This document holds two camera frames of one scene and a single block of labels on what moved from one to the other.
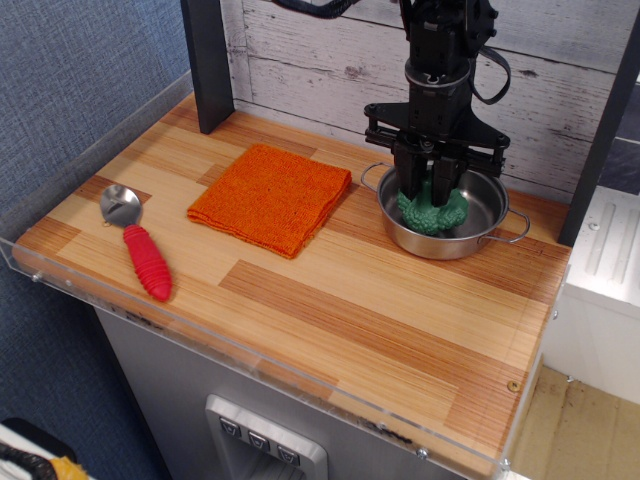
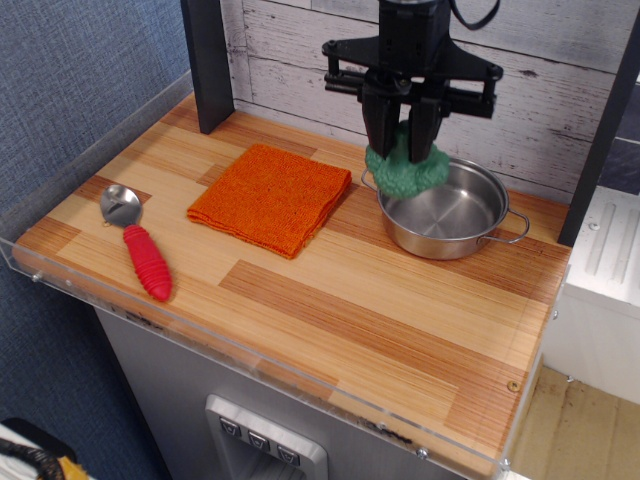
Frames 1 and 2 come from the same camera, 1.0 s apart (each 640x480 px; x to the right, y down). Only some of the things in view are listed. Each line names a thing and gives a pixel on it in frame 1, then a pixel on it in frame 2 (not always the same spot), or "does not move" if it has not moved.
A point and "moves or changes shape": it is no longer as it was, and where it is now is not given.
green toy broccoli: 422,216 moves or changes shape
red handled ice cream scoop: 121,205 does not move
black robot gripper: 438,118 → 413,58
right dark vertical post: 604,139 does not move
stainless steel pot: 489,217 does not move
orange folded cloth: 272,197 does not move
